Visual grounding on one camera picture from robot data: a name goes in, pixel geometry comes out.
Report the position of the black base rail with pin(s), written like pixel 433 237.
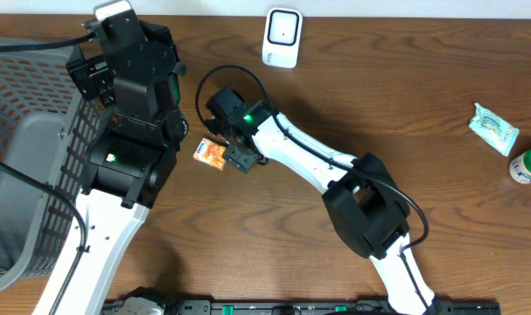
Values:
pixel 145 301

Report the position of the orange snack packet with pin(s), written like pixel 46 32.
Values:
pixel 210 153

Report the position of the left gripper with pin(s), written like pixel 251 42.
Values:
pixel 152 33

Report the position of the teal wet wipes pack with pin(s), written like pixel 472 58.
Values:
pixel 493 129

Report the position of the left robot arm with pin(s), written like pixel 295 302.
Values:
pixel 126 165

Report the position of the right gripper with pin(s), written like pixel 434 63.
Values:
pixel 241 160

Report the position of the white barcode scanner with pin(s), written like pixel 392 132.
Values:
pixel 281 39

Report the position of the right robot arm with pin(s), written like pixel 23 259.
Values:
pixel 366 209

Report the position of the grey plastic basket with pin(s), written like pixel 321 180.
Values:
pixel 45 129

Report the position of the green lid white jar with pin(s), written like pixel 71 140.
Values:
pixel 520 168

